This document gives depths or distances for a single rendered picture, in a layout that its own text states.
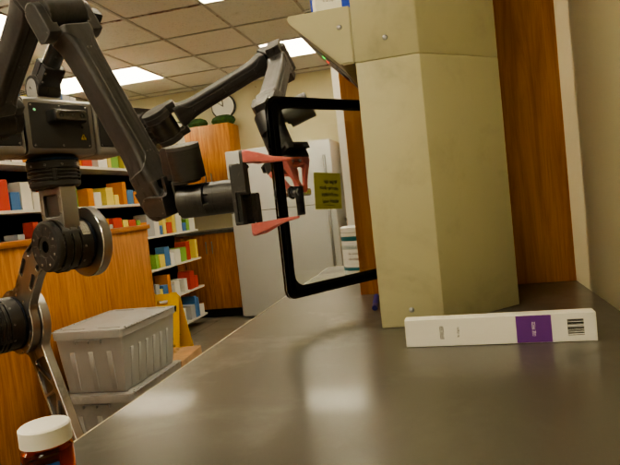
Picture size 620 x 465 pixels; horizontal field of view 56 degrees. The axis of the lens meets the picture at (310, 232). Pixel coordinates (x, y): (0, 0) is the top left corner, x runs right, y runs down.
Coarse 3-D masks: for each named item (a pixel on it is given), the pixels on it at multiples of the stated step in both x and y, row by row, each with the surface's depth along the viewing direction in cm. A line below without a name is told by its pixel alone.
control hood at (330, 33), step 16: (304, 16) 103; (320, 16) 103; (336, 16) 102; (304, 32) 103; (320, 32) 103; (336, 32) 102; (320, 48) 103; (336, 48) 102; (352, 48) 102; (336, 64) 110; (352, 64) 103; (352, 80) 121
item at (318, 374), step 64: (256, 320) 124; (320, 320) 117; (192, 384) 83; (256, 384) 79; (320, 384) 76; (384, 384) 74; (448, 384) 71; (512, 384) 69; (576, 384) 67; (128, 448) 62; (192, 448) 60; (256, 448) 58; (320, 448) 57; (384, 448) 55; (448, 448) 54; (512, 448) 52; (576, 448) 51
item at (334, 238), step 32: (288, 128) 116; (320, 128) 121; (352, 128) 128; (320, 160) 121; (352, 160) 127; (288, 192) 115; (320, 192) 121; (352, 192) 127; (320, 224) 120; (352, 224) 127; (320, 256) 120; (352, 256) 126
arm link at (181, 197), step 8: (176, 184) 98; (184, 184) 98; (200, 184) 99; (176, 192) 99; (184, 192) 98; (192, 192) 98; (200, 192) 98; (176, 200) 98; (184, 200) 98; (192, 200) 98; (200, 200) 97; (176, 208) 99; (184, 208) 98; (192, 208) 98; (200, 208) 98; (184, 216) 100; (192, 216) 100; (200, 216) 100
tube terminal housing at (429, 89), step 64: (384, 0) 100; (448, 0) 103; (384, 64) 101; (448, 64) 103; (384, 128) 102; (448, 128) 103; (384, 192) 102; (448, 192) 103; (384, 256) 103; (448, 256) 102; (512, 256) 111; (384, 320) 104
